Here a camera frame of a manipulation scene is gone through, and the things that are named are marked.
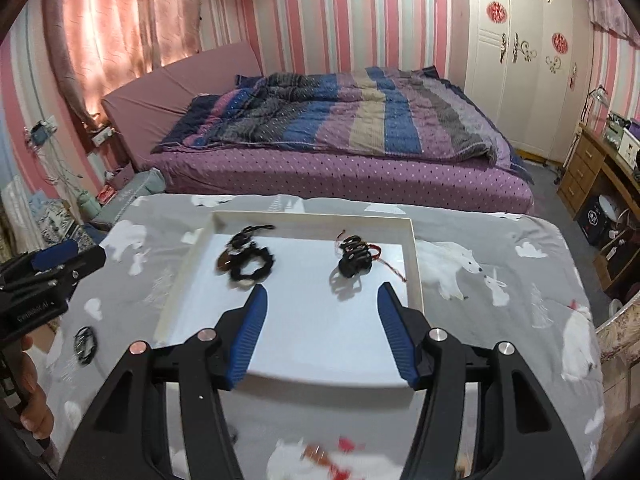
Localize grey storage box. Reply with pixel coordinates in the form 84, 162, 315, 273
91, 167, 167, 227

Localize red string bracelet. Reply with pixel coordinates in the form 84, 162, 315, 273
335, 229, 409, 283

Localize black hair claw clip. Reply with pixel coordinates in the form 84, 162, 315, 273
328, 237, 375, 297

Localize striped blue purple quilt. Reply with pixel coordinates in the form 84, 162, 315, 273
150, 66, 527, 177

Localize purple dotted bed sheet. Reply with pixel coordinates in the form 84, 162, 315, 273
144, 151, 536, 217

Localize white box on desk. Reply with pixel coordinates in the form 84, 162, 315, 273
607, 124, 640, 162

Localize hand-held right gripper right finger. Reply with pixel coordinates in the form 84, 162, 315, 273
377, 281, 586, 480

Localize pink bed headboard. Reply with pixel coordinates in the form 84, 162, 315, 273
101, 40, 264, 172

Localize short pink curtain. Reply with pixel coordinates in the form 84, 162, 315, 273
589, 0, 640, 47

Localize grey animal print blanket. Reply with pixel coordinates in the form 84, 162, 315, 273
47, 192, 607, 480

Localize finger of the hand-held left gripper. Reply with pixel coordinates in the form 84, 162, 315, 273
30, 246, 107, 297
0, 240, 81, 281

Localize black bead bracelet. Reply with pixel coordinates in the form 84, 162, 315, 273
228, 244, 277, 288

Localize floral cloth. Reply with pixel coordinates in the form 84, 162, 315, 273
594, 302, 640, 363

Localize brown pendant black cord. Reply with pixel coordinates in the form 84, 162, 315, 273
216, 224, 277, 272

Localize black coiled hair tie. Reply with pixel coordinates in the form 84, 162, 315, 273
72, 326, 100, 366

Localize person's left hand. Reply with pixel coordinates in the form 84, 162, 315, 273
19, 336, 55, 441

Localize wooden desk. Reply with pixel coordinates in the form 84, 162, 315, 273
556, 124, 640, 292

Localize desk lamp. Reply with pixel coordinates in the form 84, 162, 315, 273
579, 85, 609, 128

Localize white shallow cardboard box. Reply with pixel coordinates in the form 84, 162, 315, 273
152, 210, 426, 393

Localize wall socket with chargers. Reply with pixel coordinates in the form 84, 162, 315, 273
27, 116, 59, 145

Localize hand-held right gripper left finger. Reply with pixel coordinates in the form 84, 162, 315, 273
59, 283, 269, 480

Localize white wardrobe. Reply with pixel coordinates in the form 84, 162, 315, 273
464, 0, 594, 164

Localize amber pendant red knot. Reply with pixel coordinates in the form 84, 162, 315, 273
301, 442, 353, 480

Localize long pink curtain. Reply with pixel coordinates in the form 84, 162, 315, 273
41, 0, 204, 128

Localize black round box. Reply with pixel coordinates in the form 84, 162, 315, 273
576, 195, 617, 247

